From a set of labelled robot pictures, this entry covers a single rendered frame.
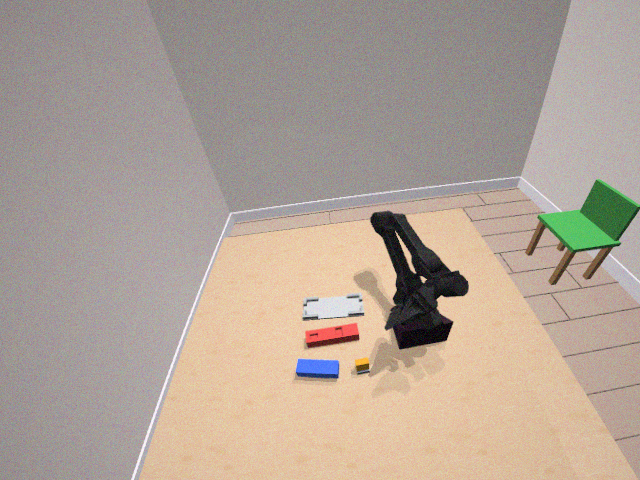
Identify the yellow rectangular block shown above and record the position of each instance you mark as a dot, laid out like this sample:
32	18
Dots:
362	364

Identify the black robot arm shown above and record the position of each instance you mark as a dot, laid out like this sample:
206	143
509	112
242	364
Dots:
425	262

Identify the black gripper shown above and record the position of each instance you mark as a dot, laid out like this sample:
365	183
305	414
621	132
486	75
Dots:
421	302

